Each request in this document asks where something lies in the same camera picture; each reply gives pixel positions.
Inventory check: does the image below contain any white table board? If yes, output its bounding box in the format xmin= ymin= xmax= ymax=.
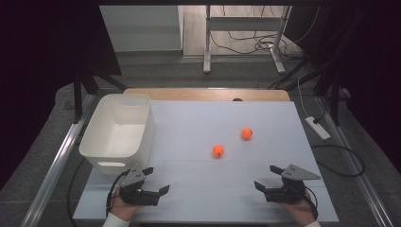
xmin=73 ymin=99 xmax=340 ymax=223

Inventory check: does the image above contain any grey metal desk frame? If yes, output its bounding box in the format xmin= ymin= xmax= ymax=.
xmin=202 ymin=5 xmax=292 ymax=76

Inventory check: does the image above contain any wooden table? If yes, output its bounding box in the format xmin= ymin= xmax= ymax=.
xmin=123 ymin=88 xmax=291 ymax=102

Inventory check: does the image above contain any person's right hand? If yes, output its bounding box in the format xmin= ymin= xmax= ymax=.
xmin=278 ymin=192 xmax=318 ymax=226

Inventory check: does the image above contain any thin white cable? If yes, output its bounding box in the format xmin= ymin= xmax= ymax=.
xmin=297 ymin=78 xmax=311 ymax=118

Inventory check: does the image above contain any aluminium floor rail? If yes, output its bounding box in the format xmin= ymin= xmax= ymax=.
xmin=20 ymin=94 xmax=96 ymax=227
xmin=316 ymin=96 xmax=395 ymax=227

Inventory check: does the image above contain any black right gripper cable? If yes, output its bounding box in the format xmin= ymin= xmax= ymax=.
xmin=304 ymin=185 xmax=319 ymax=220

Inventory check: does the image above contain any white power strip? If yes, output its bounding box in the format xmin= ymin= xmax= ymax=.
xmin=305 ymin=115 xmax=331 ymax=141

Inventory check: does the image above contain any white cabinet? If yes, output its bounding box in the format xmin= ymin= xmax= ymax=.
xmin=99 ymin=5 xmax=184 ymax=53

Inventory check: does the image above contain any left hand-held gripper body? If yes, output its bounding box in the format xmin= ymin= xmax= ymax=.
xmin=118 ymin=164 xmax=162 ymax=207

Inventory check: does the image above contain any white plastic bin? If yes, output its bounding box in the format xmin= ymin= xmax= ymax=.
xmin=78 ymin=93 xmax=156 ymax=176

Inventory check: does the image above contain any black metal stand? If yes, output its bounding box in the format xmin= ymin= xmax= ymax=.
xmin=315 ymin=61 xmax=352 ymax=127

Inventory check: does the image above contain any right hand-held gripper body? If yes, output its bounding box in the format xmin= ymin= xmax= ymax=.
xmin=265 ymin=164 xmax=322 ymax=203

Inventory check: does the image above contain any person's left hand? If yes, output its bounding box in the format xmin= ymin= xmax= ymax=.
xmin=110 ymin=188 xmax=143 ymax=221

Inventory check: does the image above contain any black looped floor cable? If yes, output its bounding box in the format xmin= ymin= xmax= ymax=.
xmin=310 ymin=144 xmax=367 ymax=178

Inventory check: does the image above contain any black tripod stand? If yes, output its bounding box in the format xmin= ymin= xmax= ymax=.
xmin=73 ymin=71 xmax=129 ymax=124

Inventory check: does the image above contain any black curved floor cable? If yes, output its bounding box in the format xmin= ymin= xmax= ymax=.
xmin=66 ymin=157 xmax=87 ymax=227

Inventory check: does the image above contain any tangle of black cables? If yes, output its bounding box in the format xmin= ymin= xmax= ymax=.
xmin=209 ymin=5 xmax=305 ymax=61

